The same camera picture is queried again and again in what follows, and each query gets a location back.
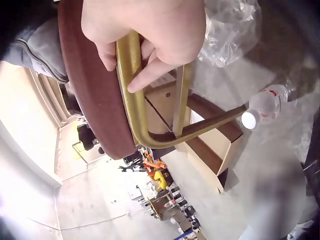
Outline person's right thumb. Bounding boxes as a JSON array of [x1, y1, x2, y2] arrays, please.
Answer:
[[96, 41, 118, 72]]

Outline clear plastic water bottle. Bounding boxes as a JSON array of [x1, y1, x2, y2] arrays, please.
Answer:
[[241, 84, 291, 130]]

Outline yellow toy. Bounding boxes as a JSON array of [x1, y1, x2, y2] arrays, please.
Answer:
[[153, 169, 167, 190]]

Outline red cushioned gold frame chair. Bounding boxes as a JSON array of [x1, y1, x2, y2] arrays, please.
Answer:
[[57, 0, 248, 161]]

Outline person's right fingers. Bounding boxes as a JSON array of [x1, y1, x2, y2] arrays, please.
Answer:
[[127, 37, 165, 93]]

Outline beige and brown wooden cabinet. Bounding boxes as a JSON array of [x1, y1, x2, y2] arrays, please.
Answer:
[[160, 92, 245, 195]]

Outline black office chair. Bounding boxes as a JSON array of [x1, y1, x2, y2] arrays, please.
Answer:
[[76, 123, 100, 152]]

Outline person's body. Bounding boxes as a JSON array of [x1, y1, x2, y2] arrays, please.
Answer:
[[0, 0, 70, 84]]

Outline person's right hand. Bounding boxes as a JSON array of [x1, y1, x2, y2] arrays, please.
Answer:
[[82, 0, 206, 93]]

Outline clear plastic bag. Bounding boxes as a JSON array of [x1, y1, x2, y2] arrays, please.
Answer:
[[197, 0, 263, 68]]

